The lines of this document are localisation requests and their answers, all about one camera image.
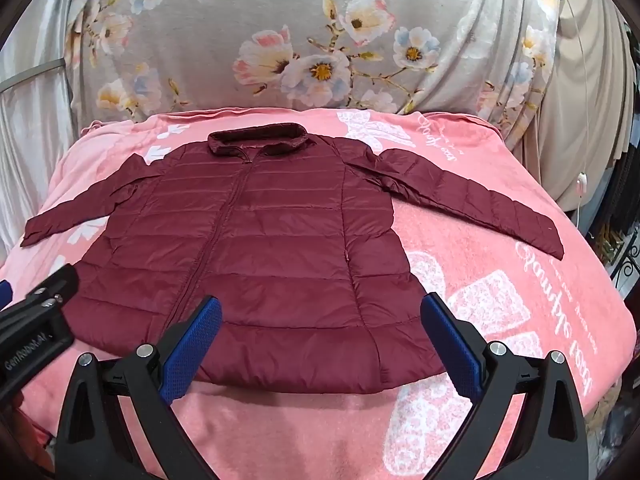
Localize maroon puffer jacket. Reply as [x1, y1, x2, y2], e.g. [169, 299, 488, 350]
[20, 122, 566, 395]

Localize grey metal bar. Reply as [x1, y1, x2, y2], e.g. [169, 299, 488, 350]
[0, 58, 66, 92]

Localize dark hanging clothes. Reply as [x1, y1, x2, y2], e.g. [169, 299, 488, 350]
[597, 145, 640, 226]

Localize grey floral cloth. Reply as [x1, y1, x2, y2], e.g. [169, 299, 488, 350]
[65, 0, 566, 131]

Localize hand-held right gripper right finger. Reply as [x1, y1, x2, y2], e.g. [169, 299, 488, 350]
[420, 292, 591, 480]

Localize black metal scrollwork frame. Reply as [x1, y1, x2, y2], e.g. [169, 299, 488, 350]
[607, 252, 640, 306]

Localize pink printed blanket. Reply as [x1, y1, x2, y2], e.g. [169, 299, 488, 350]
[0, 105, 638, 480]

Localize beige curtain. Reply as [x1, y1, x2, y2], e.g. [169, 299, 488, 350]
[525, 0, 636, 211]

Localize white cable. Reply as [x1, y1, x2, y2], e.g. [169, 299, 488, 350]
[562, 0, 592, 231]

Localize white satin curtain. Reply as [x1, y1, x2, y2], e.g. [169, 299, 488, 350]
[0, 0, 91, 261]

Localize red cloth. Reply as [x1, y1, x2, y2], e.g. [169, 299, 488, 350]
[7, 395, 57, 480]

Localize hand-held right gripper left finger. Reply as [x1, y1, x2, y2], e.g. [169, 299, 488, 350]
[54, 296, 223, 480]

